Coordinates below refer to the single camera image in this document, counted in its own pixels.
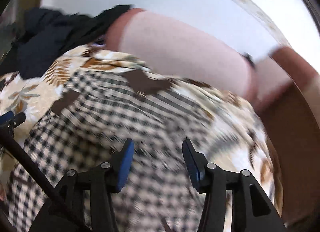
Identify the black beige checkered shirt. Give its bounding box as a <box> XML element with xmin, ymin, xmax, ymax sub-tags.
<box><xmin>4</xmin><ymin>68</ymin><xmax>233</xmax><ymax>232</ymax></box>

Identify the cream leaf-pattern blanket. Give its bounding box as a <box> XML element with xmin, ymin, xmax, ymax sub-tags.
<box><xmin>1</xmin><ymin>45</ymin><xmax>283</xmax><ymax>211</ymax></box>

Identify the dark navy garment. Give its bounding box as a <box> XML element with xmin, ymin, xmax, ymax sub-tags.
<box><xmin>1</xmin><ymin>4</ymin><xmax>131</xmax><ymax>79</ymax></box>

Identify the brown wooden bed frame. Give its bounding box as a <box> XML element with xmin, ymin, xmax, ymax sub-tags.
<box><xmin>257</xmin><ymin>46</ymin><xmax>319</xmax><ymax>224</ymax></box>

